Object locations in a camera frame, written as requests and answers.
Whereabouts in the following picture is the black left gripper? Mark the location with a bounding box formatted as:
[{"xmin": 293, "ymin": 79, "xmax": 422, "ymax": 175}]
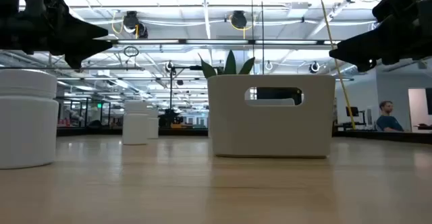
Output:
[{"xmin": 0, "ymin": 11, "xmax": 114, "ymax": 69}]

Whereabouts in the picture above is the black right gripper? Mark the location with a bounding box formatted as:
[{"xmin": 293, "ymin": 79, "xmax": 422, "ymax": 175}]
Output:
[{"xmin": 329, "ymin": 11, "xmax": 432, "ymax": 73}]

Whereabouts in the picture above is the white pill bottle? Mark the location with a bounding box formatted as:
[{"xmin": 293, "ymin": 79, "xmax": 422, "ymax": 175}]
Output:
[
  {"xmin": 121, "ymin": 99, "xmax": 150, "ymax": 146},
  {"xmin": 0, "ymin": 69, "xmax": 59, "ymax": 170}
]

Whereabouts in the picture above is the person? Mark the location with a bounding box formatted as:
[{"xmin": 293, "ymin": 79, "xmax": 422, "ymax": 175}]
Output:
[{"xmin": 375, "ymin": 100, "xmax": 405, "ymax": 133}]

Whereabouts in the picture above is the long ceiling light fixture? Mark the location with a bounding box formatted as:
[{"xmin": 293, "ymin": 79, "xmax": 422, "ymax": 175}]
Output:
[{"xmin": 113, "ymin": 38, "xmax": 342, "ymax": 46}]

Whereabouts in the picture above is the green snake plant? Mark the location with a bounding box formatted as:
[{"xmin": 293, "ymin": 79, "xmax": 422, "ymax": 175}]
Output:
[{"xmin": 198, "ymin": 49, "xmax": 257, "ymax": 80}]

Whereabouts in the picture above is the yellow hanging cable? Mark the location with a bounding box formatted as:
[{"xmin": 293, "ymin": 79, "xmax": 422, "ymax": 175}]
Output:
[{"xmin": 316, "ymin": 0, "xmax": 357, "ymax": 131}]

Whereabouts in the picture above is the black cable loop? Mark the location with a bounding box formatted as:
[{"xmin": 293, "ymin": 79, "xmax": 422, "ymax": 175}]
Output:
[{"xmin": 123, "ymin": 45, "xmax": 140, "ymax": 58}]

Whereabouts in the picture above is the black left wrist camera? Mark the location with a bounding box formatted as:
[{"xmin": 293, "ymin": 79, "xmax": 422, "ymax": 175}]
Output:
[{"xmin": 25, "ymin": 0, "xmax": 68, "ymax": 16}]

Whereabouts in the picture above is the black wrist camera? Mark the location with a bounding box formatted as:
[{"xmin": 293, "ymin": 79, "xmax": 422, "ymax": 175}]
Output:
[
  {"xmin": 372, "ymin": 0, "xmax": 421, "ymax": 23},
  {"xmin": 25, "ymin": 0, "xmax": 68, "ymax": 16}
]

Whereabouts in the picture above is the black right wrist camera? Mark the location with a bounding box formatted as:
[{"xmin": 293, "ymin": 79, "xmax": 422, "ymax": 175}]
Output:
[{"xmin": 372, "ymin": 0, "xmax": 421, "ymax": 23}]

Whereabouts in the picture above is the black table frame rail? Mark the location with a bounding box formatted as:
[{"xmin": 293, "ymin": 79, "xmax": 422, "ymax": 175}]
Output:
[{"xmin": 56, "ymin": 128, "xmax": 432, "ymax": 145}]

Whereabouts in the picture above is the black camera stand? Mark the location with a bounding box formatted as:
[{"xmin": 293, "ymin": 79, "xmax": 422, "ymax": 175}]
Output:
[{"xmin": 164, "ymin": 64, "xmax": 203, "ymax": 129}]

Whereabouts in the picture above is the black hanging cable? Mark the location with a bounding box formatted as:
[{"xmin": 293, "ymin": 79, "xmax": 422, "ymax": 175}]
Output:
[
  {"xmin": 250, "ymin": 0, "xmax": 254, "ymax": 76},
  {"xmin": 260, "ymin": 0, "xmax": 265, "ymax": 76}
]

